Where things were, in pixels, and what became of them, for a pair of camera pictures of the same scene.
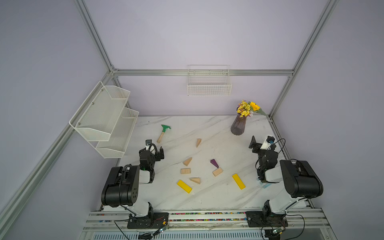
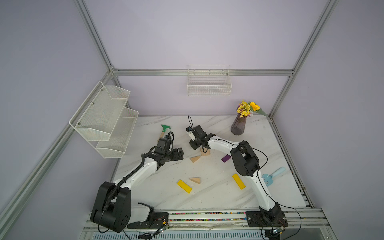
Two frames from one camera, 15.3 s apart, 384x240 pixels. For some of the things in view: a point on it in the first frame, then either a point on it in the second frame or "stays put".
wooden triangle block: (196, 180) stays put
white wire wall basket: (209, 80) stays put
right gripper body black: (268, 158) -> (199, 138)
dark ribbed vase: (238, 125) stays put
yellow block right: (238, 181) stays put
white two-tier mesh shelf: (105, 121) stays put
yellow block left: (184, 186) stays put
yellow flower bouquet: (246, 109) stays put
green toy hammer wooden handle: (164, 127) stays put
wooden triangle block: (187, 161) -> (193, 159)
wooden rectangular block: (185, 171) -> (207, 153)
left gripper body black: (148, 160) -> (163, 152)
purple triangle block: (214, 162) -> (226, 158)
